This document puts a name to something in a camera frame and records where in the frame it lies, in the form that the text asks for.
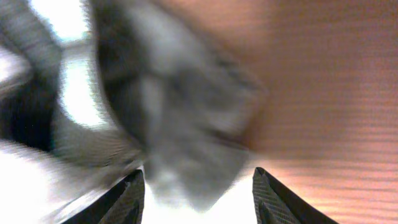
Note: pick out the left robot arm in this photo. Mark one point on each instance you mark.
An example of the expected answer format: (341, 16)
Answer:
(65, 157)

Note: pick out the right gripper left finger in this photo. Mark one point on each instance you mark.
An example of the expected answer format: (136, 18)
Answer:
(123, 204)

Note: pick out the grey shorts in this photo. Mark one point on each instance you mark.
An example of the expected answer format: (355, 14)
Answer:
(186, 102)

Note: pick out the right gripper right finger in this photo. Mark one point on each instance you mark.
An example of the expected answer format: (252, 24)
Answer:
(275, 203)

